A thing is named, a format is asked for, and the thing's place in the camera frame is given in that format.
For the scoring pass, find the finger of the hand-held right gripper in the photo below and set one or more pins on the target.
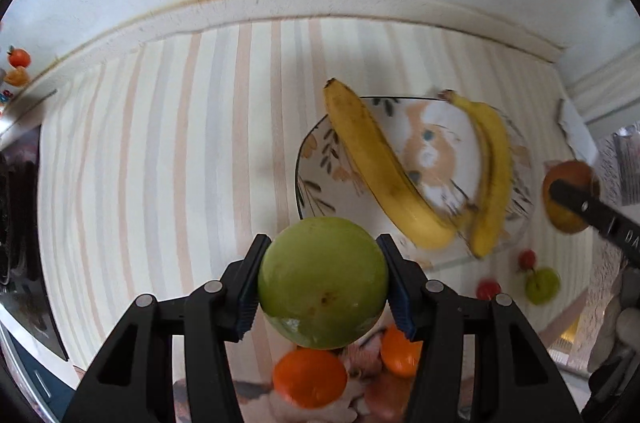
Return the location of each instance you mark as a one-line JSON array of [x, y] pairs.
[[580, 205]]

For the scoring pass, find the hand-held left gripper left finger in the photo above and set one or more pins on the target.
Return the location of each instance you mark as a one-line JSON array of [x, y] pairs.
[[246, 303]]

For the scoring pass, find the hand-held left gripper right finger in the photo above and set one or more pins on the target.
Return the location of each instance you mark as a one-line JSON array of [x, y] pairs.
[[402, 313]]

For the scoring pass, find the reddish brown apple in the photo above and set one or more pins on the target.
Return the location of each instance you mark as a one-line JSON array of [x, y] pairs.
[[567, 175]]

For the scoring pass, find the orange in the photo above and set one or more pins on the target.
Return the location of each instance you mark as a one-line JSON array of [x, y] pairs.
[[400, 353], [310, 378]]

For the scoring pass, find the red cherry tomato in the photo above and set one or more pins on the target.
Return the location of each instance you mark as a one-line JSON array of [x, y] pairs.
[[526, 259], [488, 289]]

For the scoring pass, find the green apple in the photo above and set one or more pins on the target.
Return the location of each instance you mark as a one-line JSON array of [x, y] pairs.
[[542, 287], [322, 283]]

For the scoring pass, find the cat print plate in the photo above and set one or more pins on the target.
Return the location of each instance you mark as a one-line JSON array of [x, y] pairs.
[[435, 153]]

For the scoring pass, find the white folded cloth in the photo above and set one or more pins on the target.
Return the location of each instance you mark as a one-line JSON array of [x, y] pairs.
[[577, 128]]

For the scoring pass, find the yellow banana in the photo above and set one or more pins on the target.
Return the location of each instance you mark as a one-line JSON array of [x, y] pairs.
[[375, 163], [492, 183]]

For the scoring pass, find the striped tablecloth with cat print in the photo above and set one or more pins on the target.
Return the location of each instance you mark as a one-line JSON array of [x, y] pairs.
[[175, 153]]

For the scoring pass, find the black gas stove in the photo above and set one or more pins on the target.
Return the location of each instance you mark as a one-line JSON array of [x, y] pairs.
[[20, 243]]

